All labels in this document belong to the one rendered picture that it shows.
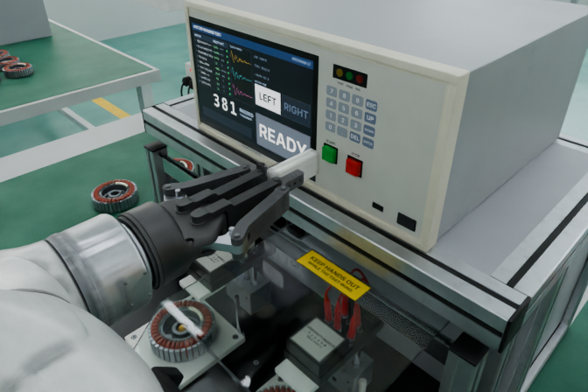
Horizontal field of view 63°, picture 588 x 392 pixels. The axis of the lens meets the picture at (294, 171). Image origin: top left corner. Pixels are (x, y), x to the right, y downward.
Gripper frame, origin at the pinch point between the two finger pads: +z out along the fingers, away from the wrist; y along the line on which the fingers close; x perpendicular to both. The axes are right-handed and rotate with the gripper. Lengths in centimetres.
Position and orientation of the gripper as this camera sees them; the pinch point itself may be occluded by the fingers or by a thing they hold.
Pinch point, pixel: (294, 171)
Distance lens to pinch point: 55.1
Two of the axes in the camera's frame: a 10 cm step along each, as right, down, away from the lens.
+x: 0.0, -8.5, -5.2
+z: 7.1, -3.7, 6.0
